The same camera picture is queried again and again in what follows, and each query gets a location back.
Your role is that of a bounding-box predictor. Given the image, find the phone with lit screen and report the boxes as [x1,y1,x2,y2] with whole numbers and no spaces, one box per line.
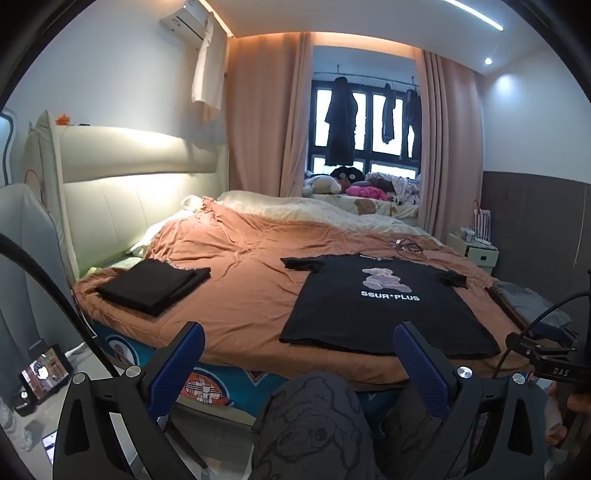
[18,344,75,407]

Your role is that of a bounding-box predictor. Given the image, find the dark hanging garment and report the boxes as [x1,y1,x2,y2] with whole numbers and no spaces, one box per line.
[404,89,423,160]

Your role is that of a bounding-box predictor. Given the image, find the pink cloth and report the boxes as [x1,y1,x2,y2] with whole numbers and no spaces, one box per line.
[346,185,391,201]

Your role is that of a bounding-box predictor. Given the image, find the pink curtain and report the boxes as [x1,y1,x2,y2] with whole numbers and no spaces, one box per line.
[225,31,315,199]
[416,48,485,241]

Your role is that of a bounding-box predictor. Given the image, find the clothes rail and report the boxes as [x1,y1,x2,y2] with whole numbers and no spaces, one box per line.
[330,65,420,89]

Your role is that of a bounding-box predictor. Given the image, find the white nightstand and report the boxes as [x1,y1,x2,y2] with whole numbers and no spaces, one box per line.
[447,231,500,268]

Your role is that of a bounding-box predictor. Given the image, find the black plush toy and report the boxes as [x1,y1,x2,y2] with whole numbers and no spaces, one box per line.
[330,165,365,183]

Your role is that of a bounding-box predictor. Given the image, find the bear print window mattress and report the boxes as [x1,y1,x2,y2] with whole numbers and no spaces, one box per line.
[307,191,421,220]

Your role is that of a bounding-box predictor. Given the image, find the grey folded clothes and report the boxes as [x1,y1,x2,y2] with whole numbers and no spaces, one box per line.
[489,281,573,329]

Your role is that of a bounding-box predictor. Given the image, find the ceiling light strip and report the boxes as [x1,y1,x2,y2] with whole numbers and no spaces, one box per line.
[443,0,504,32]

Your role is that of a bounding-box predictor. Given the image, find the dark hanging pants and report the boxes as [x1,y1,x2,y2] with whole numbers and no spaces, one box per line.
[381,82,398,145]

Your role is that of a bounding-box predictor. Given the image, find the smartphone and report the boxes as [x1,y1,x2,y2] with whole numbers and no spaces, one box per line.
[41,429,58,467]

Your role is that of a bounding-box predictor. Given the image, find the patterned bedding pile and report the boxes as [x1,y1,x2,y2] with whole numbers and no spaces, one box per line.
[367,172,422,206]

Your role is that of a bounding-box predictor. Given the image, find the white wire rack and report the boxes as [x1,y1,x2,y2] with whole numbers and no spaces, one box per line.
[471,200,494,245]

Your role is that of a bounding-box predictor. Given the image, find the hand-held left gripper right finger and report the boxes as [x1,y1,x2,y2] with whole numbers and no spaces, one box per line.
[393,322,548,480]

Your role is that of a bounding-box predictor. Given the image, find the person's right hand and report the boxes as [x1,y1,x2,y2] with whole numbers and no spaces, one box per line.
[545,382,591,448]

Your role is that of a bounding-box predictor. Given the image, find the white hanging cloth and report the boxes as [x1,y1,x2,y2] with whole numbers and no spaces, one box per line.
[191,10,229,123]

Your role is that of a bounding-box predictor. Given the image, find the black printed t-shirt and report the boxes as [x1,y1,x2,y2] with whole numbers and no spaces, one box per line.
[279,253,502,360]

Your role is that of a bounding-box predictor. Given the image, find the person's leg in printed pants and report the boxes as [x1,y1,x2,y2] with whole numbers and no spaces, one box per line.
[249,373,462,480]

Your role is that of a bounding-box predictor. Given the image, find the folded black garment stack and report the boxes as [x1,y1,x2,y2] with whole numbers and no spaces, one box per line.
[95,259,212,317]

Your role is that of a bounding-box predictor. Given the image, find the thick black cable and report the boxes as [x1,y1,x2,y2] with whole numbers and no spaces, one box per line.
[0,231,118,377]

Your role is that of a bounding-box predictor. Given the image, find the white air conditioner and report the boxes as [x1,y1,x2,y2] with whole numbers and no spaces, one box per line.
[159,0,232,40]

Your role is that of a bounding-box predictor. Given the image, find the black hanging coat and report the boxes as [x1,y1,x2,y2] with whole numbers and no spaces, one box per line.
[324,76,358,167]

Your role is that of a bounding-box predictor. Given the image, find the orange blanket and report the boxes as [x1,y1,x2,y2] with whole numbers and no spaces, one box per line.
[73,196,532,384]

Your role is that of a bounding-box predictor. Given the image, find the dark framed window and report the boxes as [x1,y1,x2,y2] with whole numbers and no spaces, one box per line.
[307,76,423,181]

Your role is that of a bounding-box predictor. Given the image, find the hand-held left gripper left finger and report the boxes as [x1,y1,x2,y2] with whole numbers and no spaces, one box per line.
[53,322,206,480]

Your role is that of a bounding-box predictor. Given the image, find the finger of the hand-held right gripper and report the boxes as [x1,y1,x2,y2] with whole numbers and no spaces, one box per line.
[524,320,575,342]
[505,332,578,365]

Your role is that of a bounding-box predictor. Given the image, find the cream padded headboard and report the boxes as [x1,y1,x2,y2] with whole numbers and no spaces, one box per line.
[23,110,230,278]

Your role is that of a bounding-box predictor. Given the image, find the white plush toy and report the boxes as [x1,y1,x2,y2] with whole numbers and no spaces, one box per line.
[303,174,345,197]

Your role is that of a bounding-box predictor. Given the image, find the white pillow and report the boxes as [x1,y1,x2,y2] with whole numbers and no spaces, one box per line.
[129,196,218,257]

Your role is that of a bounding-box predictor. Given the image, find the light green bed sheet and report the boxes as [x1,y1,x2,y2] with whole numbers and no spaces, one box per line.
[85,256,139,278]

